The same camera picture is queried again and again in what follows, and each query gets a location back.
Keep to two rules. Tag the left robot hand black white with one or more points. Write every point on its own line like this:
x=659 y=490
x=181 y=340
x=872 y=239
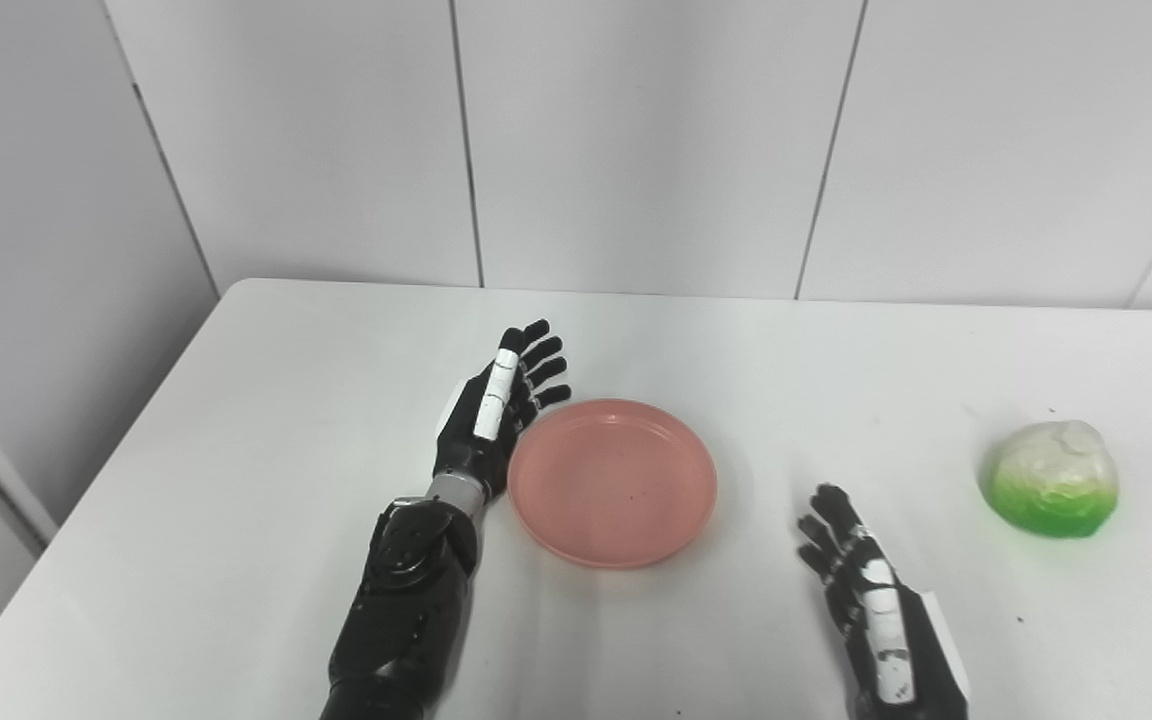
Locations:
x=486 y=420

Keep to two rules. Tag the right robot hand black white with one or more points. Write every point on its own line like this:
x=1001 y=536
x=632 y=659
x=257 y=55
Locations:
x=881 y=630

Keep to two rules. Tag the green white cabbage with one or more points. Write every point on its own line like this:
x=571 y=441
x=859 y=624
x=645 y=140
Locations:
x=1054 y=478

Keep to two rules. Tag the pink round plate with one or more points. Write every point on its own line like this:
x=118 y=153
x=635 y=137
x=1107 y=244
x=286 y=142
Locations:
x=613 y=482

